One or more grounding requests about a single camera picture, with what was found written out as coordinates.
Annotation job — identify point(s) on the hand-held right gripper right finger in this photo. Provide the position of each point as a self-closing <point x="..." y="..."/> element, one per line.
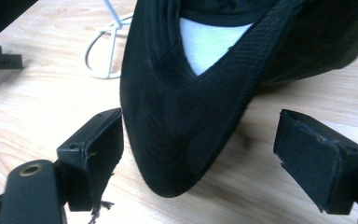
<point x="310" y="161"/>

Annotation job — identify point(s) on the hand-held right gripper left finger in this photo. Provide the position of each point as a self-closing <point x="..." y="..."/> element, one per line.
<point x="99" y="155"/>

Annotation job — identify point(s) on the black suede shoe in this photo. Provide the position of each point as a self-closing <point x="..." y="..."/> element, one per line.
<point x="180" y="124"/>

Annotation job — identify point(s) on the white cloth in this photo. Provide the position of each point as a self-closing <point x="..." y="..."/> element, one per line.
<point x="206" y="43"/>

